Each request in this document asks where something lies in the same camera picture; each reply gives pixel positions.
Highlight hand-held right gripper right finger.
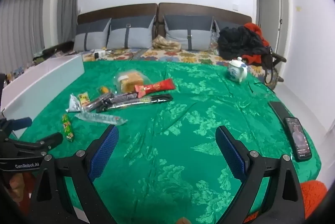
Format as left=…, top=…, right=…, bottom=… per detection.
left=215, top=125, right=307, bottom=224

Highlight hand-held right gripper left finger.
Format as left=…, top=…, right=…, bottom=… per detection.
left=29, top=125, right=121, bottom=224

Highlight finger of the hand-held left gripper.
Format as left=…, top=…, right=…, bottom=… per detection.
left=10, top=132, right=64, bottom=154
left=5, top=117, right=33, bottom=131

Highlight green candy packet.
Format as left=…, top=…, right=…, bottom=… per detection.
left=61, top=114, right=75, bottom=141

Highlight long clear snack packet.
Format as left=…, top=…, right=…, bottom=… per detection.
left=75, top=112, right=129, bottom=125

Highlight white cone-shaped snack packet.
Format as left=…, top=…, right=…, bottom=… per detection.
left=65, top=94, right=81, bottom=112

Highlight dark biscuit packet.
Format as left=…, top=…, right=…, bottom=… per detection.
left=81, top=92, right=116, bottom=112

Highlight small yellow snack packet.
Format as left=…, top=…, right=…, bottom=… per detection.
left=79, top=93, right=90, bottom=107

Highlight brown chocolate bar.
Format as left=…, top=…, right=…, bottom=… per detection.
left=105, top=92, right=139, bottom=107

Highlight long black stick packet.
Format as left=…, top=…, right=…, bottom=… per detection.
left=96, top=94, right=174, bottom=112

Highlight bread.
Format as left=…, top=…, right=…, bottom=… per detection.
left=114, top=70, right=151, bottom=94

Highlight red snack packet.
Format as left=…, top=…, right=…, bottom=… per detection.
left=135, top=78, right=175, bottom=98

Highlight white board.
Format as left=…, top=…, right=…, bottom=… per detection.
left=0, top=55, right=85, bottom=141

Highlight green patterned tablecloth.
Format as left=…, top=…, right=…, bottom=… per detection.
left=18, top=60, right=322, bottom=224

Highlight clear-framed glasses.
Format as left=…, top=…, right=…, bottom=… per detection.
left=249, top=83, right=275, bottom=96

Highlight black phone with lit screen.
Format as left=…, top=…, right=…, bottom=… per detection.
left=284, top=117, right=313, bottom=162

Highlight white and blue teapot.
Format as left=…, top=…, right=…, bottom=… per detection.
left=227, top=57, right=249, bottom=84

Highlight dark cloth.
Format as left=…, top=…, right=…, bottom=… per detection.
left=42, top=41, right=75, bottom=57

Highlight orange fluffy cloth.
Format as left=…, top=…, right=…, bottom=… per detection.
left=300, top=180, right=327, bottom=216

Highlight light grey sheer curtain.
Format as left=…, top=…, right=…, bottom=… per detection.
left=0, top=0, right=46, bottom=75

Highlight floral bedsheet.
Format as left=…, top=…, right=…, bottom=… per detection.
left=82, top=47, right=278, bottom=88

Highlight dark wooden chair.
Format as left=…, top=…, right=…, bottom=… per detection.
left=272, top=53, right=287, bottom=83

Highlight clear plastic bag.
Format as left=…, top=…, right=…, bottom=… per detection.
left=209, top=30, right=219, bottom=54

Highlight black jacket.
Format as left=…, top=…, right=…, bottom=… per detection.
left=217, top=26, right=270, bottom=59

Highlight grey two-tone pillow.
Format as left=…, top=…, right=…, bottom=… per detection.
left=73, top=17, right=112, bottom=52
left=213, top=20, right=237, bottom=40
left=164, top=15, right=214, bottom=51
left=107, top=15, right=156, bottom=50

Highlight beige folded cloth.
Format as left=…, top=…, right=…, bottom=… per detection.
left=152, top=35, right=182, bottom=51

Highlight red garment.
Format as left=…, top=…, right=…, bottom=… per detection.
left=242, top=22, right=270, bottom=65

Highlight white door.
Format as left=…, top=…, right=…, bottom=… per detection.
left=255, top=0, right=284, bottom=57

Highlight brown headboard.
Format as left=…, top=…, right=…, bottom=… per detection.
left=77, top=2, right=252, bottom=39

